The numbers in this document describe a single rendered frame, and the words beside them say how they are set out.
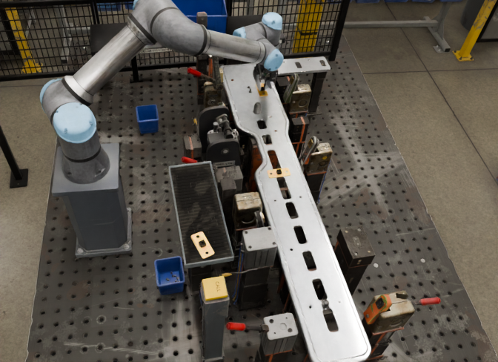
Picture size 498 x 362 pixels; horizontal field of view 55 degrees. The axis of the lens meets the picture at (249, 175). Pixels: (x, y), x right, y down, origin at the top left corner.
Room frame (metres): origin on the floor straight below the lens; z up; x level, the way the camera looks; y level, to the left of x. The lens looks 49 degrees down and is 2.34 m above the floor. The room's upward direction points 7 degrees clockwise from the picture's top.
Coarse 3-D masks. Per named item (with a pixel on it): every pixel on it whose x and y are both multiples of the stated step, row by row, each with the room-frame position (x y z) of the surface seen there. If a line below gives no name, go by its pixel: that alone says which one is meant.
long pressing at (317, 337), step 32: (256, 96) 1.59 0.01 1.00; (256, 128) 1.40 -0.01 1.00; (288, 128) 1.43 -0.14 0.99; (288, 160) 1.25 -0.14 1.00; (288, 224) 0.95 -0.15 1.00; (320, 224) 0.97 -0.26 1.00; (288, 256) 0.83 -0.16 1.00; (320, 256) 0.84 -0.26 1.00; (288, 288) 0.71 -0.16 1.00; (320, 320) 0.62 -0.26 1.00; (352, 320) 0.63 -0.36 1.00; (320, 352) 0.53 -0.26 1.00; (352, 352) 0.54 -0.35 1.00
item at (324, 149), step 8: (320, 144) 1.31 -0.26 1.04; (328, 144) 1.31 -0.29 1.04; (320, 152) 1.27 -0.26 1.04; (328, 152) 1.27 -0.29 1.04; (312, 160) 1.25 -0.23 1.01; (320, 160) 1.26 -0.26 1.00; (328, 160) 1.28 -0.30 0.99; (304, 168) 1.28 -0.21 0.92; (312, 168) 1.26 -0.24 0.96; (320, 168) 1.27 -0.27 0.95; (312, 176) 1.26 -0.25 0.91; (320, 176) 1.27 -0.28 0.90; (312, 184) 1.27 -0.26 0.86; (320, 184) 1.28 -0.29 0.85; (312, 192) 1.26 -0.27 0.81
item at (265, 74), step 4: (256, 64) 1.62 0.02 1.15; (256, 68) 1.61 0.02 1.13; (260, 68) 1.58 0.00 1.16; (264, 68) 1.58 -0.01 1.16; (260, 72) 1.56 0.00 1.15; (264, 72) 1.56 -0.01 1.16; (268, 72) 1.56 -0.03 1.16; (272, 72) 1.57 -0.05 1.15; (276, 72) 1.58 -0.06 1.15; (260, 76) 1.59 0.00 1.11; (264, 76) 1.57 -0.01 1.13; (268, 76) 1.58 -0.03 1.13; (272, 76) 1.57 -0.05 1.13; (276, 76) 1.57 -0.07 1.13; (260, 80) 1.55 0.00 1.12; (272, 80) 1.57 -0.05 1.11; (276, 80) 1.58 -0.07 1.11
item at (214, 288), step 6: (222, 276) 0.64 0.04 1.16; (204, 282) 0.62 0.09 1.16; (210, 282) 0.62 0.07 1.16; (216, 282) 0.62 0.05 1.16; (222, 282) 0.62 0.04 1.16; (204, 288) 0.60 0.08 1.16; (210, 288) 0.60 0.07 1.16; (216, 288) 0.60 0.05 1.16; (222, 288) 0.61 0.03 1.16; (210, 294) 0.58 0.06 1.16; (216, 294) 0.59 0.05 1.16; (222, 294) 0.59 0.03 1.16
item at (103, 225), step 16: (112, 144) 1.13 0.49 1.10; (112, 160) 1.06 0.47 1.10; (64, 176) 0.97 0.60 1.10; (112, 176) 0.99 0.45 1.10; (64, 192) 0.90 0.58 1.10; (80, 192) 0.92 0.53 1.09; (96, 192) 0.93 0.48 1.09; (112, 192) 0.94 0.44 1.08; (80, 208) 0.92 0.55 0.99; (96, 208) 0.94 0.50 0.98; (112, 208) 0.95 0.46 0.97; (128, 208) 1.14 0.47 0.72; (80, 224) 0.92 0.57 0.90; (96, 224) 0.93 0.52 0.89; (112, 224) 0.94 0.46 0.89; (128, 224) 1.06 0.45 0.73; (80, 240) 0.93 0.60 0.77; (96, 240) 0.93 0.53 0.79; (112, 240) 0.94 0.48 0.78; (128, 240) 0.98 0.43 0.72; (80, 256) 0.90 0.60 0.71; (96, 256) 0.91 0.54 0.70
